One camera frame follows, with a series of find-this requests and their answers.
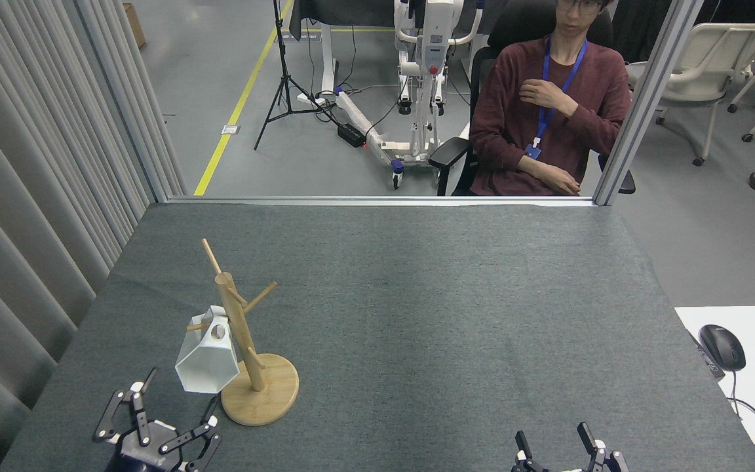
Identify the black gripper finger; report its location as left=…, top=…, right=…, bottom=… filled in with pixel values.
left=512, top=431, right=549, bottom=472
left=576, top=422, right=629, bottom=472

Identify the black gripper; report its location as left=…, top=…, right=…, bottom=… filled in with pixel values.
left=92, top=367, right=222, bottom=472

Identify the white hexagonal cup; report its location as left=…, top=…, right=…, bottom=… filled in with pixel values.
left=174, top=305, right=241, bottom=395

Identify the wooden cup rack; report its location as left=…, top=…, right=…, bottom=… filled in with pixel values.
left=186, top=238, right=300, bottom=427

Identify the person's right hand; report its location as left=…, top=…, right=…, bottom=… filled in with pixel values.
left=538, top=165, right=581, bottom=196

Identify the person's left hand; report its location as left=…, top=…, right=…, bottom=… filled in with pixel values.
left=520, top=79, right=578, bottom=119

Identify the black slim device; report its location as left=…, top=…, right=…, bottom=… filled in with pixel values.
left=689, top=331, right=726, bottom=380

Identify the grey felt table cover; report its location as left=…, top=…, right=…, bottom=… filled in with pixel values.
left=0, top=202, right=755, bottom=472

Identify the black computer mouse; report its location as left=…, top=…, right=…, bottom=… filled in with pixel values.
left=699, top=324, right=746, bottom=372

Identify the grey curtain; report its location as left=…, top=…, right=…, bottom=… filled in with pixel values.
left=0, top=0, right=188, bottom=472

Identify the black office chair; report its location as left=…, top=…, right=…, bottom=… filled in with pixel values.
left=428, top=0, right=636, bottom=196

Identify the person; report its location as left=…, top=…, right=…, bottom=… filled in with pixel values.
left=469, top=0, right=634, bottom=196

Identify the black tripod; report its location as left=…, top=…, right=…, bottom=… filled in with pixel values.
left=254, top=0, right=339, bottom=151

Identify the cardboard box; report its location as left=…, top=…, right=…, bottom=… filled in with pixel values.
left=122, top=3, right=147, bottom=49

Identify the white chair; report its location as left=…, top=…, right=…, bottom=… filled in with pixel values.
left=632, top=23, right=755, bottom=167

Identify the white stand on wheels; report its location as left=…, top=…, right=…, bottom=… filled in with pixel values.
left=335, top=0, right=486, bottom=191

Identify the desk with black cover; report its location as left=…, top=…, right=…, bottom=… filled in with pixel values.
left=289, top=0, right=399, bottom=107

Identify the silver table rail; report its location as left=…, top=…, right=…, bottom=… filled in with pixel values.
left=155, top=195, right=598, bottom=208

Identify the blue lanyard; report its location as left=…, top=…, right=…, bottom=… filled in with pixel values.
left=533, top=36, right=588, bottom=148

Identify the silver post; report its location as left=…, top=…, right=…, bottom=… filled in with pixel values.
left=592, top=0, right=706, bottom=207

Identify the black floor cable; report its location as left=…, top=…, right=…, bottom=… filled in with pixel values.
left=364, top=79, right=417, bottom=142

